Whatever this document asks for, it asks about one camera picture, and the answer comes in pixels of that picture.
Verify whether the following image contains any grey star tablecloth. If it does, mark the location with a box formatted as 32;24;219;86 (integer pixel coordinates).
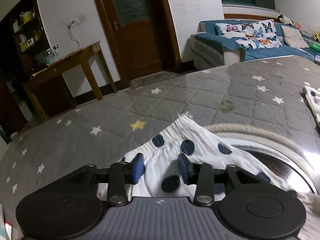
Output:
1;56;319;239

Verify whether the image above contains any brown wooden door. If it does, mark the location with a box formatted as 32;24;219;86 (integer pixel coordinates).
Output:
94;0;181;87

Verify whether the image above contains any beige cushion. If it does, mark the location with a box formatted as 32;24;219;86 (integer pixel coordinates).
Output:
281;25;309;48

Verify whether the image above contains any wooden side table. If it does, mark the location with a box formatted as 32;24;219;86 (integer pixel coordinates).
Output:
25;41;118;121

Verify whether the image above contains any dark wall shelf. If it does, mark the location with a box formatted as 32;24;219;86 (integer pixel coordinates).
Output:
1;0;49;141

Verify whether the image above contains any black white plush toy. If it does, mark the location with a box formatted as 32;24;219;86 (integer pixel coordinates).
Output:
278;15;294;25

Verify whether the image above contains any green plush toy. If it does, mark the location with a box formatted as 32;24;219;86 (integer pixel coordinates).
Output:
309;43;320;53

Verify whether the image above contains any white wall socket cable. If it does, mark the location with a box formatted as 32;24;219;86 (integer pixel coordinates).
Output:
66;17;81;53

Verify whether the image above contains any butterfly print blanket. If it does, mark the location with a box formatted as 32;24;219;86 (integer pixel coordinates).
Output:
215;20;282;50

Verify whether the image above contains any round induction cooktop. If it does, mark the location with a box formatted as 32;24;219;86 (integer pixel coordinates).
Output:
206;123;319;194

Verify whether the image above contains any glass jar on table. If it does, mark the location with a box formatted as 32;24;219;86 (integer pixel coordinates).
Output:
44;48;59;66

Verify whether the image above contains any blue corner sofa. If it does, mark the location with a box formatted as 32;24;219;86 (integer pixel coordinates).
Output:
189;19;319;70

